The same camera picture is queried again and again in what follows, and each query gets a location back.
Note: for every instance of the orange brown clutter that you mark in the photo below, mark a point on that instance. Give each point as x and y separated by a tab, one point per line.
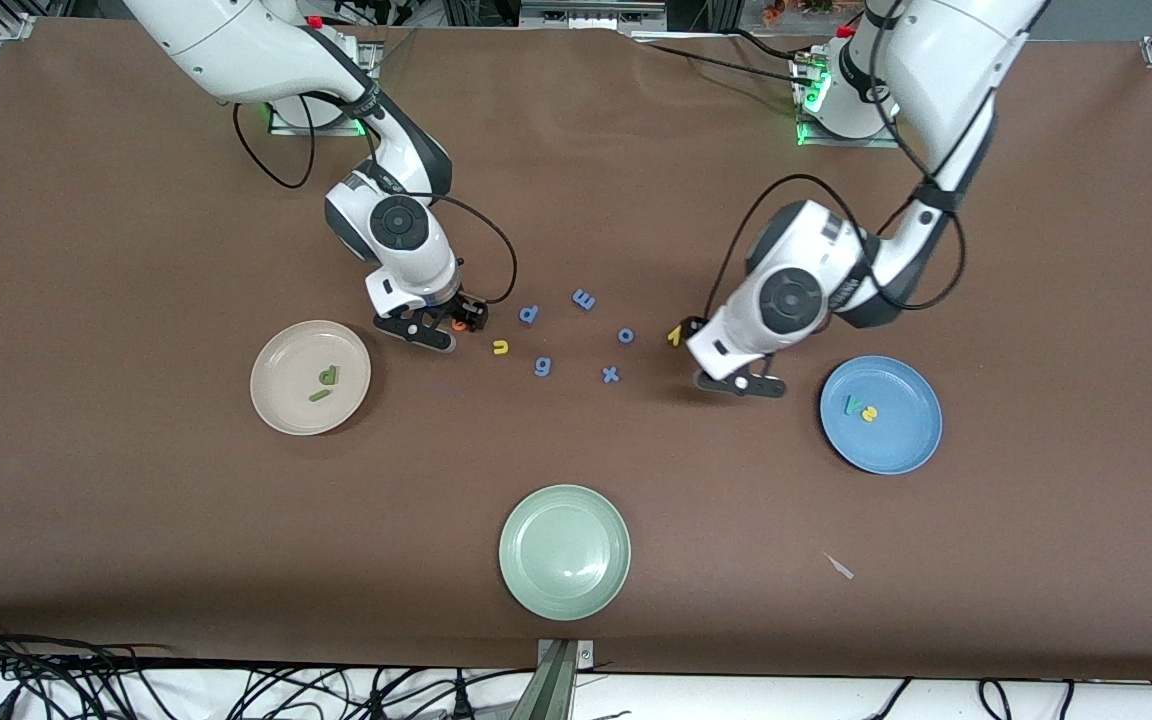
796	10

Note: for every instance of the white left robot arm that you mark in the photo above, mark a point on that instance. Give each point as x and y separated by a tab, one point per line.
796	300

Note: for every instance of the beige brown plate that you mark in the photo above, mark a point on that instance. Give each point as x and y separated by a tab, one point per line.
286	400

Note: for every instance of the grey power strip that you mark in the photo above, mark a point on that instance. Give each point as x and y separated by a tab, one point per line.
586	15

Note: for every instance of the blue foam letter p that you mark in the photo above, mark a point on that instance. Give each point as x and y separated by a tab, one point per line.
525	319

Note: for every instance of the pale green plate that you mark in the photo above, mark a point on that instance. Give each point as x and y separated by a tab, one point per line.
564	552

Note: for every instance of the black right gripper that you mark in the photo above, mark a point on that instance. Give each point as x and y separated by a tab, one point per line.
467	309

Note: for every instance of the aluminium clamp bracket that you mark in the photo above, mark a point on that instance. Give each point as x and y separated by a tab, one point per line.
558	680

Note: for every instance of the yellow foam letter k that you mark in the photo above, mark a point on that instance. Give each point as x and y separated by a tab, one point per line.
675	337

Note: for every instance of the brown table cover sheet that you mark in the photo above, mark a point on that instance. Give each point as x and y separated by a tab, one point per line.
136	520

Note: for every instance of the blue plate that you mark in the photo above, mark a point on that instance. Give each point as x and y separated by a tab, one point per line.
896	445

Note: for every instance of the blue foam letter g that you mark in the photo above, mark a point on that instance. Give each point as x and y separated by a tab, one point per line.
542	374

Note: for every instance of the blue foam letter m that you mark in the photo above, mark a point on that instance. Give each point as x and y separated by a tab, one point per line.
584	300

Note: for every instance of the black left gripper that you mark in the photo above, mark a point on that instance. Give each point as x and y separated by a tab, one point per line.
693	327

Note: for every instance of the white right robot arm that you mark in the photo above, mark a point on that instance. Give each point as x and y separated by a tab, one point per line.
401	225

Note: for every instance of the green foam letter p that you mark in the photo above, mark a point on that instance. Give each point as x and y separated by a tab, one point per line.
328	376

